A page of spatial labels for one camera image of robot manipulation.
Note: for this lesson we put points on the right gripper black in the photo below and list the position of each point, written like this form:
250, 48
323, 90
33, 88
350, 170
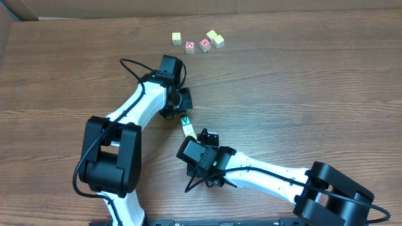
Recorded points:
208, 139

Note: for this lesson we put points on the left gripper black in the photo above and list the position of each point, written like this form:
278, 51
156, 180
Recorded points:
185, 98

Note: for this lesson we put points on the white wooden block red drawing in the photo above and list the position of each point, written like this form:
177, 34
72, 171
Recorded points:
188, 129

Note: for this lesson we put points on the white wooden block green side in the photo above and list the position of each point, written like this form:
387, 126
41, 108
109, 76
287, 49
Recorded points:
185, 121

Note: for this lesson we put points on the red wooden block letter O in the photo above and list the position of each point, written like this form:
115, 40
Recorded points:
189, 47

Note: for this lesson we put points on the red wooden block letter E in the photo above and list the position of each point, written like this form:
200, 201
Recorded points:
205, 45

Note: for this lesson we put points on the yellow wooden block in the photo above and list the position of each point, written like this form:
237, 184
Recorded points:
176, 38
219, 41
211, 35
193, 135

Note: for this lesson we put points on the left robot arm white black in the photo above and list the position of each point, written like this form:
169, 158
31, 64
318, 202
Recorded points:
110, 163

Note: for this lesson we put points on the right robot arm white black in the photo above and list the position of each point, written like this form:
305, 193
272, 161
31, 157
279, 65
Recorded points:
321, 195

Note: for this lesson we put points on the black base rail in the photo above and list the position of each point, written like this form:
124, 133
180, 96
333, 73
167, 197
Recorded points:
280, 222

